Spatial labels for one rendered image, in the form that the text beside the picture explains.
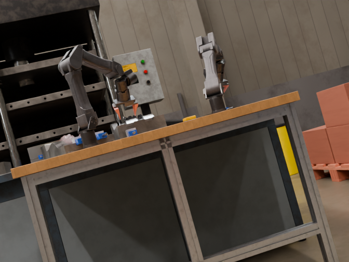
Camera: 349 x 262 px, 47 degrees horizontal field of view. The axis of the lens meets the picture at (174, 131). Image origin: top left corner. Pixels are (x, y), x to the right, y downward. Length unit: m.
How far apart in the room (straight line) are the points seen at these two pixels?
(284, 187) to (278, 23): 3.70
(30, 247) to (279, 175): 1.36
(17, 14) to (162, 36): 2.65
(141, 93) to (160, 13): 2.50
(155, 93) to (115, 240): 1.33
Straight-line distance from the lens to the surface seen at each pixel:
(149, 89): 3.06
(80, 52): 1.86
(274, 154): 2.33
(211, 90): 1.86
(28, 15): 3.02
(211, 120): 1.64
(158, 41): 5.30
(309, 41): 5.87
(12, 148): 2.90
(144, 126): 2.13
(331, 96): 3.66
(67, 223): 2.10
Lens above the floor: 0.73
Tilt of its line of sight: 1 degrees up
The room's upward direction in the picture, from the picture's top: 16 degrees counter-clockwise
